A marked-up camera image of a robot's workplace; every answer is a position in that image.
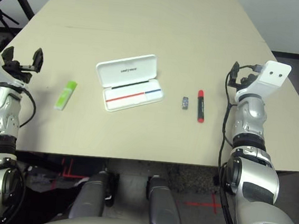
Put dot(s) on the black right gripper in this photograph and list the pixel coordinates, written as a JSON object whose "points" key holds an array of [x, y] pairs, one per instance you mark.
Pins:
{"points": [[248, 79]]}

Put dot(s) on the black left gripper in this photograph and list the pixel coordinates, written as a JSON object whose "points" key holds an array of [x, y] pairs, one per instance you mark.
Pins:
{"points": [[18, 69]]}

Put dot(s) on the black marker with red cap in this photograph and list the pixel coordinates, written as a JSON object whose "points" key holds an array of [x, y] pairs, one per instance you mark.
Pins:
{"points": [[201, 107]]}

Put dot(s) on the small holographic eraser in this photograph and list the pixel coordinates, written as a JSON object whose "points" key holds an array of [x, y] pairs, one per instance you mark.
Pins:
{"points": [[185, 103]]}

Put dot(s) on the white plastic pencil case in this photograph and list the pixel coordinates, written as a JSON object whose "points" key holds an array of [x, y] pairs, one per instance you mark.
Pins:
{"points": [[132, 68]]}

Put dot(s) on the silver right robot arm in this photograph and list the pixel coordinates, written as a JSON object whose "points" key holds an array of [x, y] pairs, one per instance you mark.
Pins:
{"points": [[252, 114]]}

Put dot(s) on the black tripod stand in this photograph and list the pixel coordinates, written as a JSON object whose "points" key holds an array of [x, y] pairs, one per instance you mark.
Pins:
{"points": [[0, 14]]}

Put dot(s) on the speckled brown floor mat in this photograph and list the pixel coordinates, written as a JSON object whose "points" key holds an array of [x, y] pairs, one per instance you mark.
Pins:
{"points": [[193, 179]]}

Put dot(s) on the red tape lines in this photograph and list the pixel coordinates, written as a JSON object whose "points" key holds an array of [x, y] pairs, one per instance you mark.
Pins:
{"points": [[69, 174]]}

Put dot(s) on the red tape cross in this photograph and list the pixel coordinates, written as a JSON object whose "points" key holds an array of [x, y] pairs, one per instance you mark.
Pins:
{"points": [[214, 205]]}

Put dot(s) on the grey robot left leg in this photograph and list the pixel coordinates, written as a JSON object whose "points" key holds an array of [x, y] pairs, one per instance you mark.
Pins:
{"points": [[88, 196]]}

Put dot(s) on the grey robot leg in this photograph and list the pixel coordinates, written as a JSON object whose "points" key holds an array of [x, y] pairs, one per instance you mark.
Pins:
{"points": [[161, 208], [88, 196]]}

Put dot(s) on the grey robot right leg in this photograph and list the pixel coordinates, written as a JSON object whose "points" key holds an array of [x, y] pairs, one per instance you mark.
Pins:
{"points": [[161, 208]]}

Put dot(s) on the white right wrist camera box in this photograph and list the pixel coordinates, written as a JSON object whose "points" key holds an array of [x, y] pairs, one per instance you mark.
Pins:
{"points": [[269, 78]]}

